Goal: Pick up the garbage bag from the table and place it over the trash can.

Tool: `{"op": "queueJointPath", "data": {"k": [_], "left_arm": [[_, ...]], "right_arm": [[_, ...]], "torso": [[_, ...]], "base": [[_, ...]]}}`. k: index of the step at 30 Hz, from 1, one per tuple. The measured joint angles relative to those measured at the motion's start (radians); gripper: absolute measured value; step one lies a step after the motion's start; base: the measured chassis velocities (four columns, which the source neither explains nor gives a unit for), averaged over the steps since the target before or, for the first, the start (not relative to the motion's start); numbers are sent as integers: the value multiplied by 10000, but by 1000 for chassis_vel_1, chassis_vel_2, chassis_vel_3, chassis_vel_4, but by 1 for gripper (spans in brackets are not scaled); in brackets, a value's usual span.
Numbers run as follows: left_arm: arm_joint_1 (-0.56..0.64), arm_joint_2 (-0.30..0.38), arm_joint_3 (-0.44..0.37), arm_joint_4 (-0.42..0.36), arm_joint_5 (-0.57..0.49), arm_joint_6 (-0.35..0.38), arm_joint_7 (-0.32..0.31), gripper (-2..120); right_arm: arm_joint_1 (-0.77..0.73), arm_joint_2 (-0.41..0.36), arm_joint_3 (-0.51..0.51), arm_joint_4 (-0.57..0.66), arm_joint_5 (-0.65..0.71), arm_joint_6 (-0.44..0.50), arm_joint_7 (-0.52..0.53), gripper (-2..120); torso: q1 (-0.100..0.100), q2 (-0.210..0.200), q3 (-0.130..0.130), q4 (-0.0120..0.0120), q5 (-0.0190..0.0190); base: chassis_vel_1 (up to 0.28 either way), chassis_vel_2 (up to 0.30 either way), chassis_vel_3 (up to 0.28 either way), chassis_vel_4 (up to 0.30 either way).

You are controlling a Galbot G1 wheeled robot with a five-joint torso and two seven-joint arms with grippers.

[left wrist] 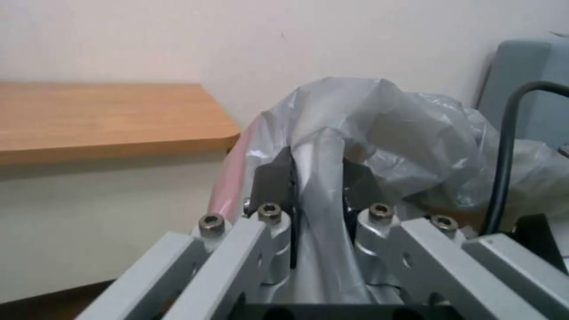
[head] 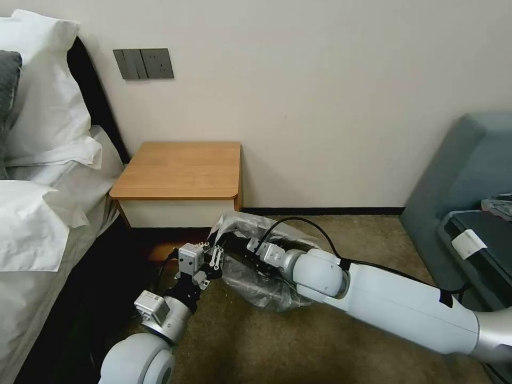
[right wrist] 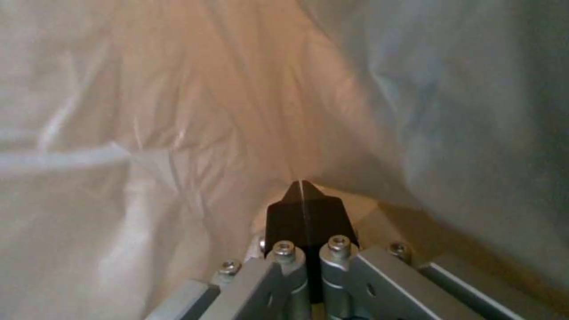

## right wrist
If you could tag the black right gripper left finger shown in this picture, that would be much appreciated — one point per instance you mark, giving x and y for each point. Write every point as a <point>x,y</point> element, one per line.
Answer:
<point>284,220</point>

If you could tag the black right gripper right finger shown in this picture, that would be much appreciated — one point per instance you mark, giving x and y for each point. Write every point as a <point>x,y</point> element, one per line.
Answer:
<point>329,220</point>

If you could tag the white translucent garbage bag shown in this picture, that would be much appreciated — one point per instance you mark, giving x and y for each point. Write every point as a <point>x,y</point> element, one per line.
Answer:
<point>178,110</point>

